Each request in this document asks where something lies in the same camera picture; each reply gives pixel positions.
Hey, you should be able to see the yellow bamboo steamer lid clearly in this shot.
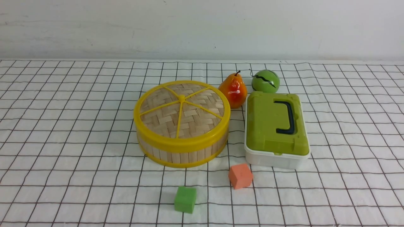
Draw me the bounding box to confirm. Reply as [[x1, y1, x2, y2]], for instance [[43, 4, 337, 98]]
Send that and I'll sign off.
[[133, 80, 230, 153]]

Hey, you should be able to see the yellow bamboo steamer basket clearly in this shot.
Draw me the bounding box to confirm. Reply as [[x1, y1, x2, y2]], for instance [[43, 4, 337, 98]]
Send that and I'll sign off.
[[137, 132, 229, 168]]

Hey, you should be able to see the green lid white box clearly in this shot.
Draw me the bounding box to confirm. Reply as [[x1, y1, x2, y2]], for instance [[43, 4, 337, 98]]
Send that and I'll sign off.
[[244, 91, 310, 170]]

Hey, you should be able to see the orange red toy pear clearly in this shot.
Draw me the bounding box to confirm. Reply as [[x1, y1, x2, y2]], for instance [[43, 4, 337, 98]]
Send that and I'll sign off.
[[218, 70, 248, 109]]

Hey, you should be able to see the green toy ball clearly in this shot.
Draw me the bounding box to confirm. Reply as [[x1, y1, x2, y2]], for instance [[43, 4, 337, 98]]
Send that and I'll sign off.
[[252, 69, 280, 93]]

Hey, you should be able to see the orange foam cube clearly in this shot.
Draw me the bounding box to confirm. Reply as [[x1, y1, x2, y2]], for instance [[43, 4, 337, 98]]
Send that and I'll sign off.
[[228, 163, 253, 189]]

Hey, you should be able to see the green foam cube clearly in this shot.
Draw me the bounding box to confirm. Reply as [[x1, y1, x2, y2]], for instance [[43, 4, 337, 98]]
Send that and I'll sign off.
[[174, 186, 197, 214]]

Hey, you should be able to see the white checkered tablecloth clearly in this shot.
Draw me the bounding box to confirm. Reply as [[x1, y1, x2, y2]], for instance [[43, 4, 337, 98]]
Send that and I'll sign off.
[[0, 60, 404, 227]]

